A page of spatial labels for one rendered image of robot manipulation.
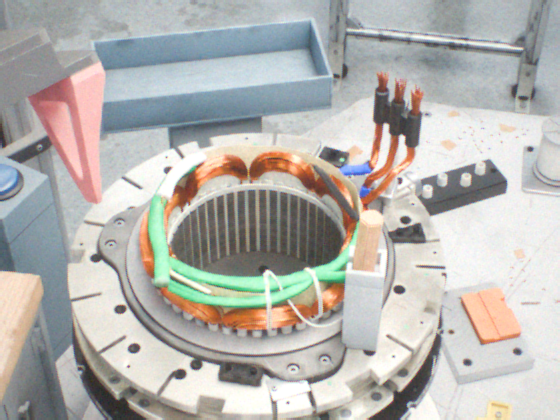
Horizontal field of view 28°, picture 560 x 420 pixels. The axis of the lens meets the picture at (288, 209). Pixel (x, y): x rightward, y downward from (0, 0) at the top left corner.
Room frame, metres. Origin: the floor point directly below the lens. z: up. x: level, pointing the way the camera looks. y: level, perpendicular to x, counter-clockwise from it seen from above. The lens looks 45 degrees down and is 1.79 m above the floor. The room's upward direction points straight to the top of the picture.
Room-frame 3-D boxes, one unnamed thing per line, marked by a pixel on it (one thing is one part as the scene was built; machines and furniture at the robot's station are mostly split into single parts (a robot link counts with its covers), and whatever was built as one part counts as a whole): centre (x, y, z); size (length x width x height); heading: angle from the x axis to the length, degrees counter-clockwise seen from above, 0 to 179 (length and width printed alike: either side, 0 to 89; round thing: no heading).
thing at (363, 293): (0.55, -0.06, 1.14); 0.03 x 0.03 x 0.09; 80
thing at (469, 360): (0.80, -0.22, 0.79); 0.12 x 0.09 x 0.02; 15
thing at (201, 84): (0.95, 0.09, 0.92); 0.25 x 0.11 x 0.28; 101
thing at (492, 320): (0.82, -0.23, 0.80); 0.07 x 0.05 x 0.01; 15
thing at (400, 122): (0.69, -0.09, 1.21); 0.04 x 0.04 x 0.03; 80
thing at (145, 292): (0.64, 0.03, 1.05); 0.22 x 0.22 x 0.12
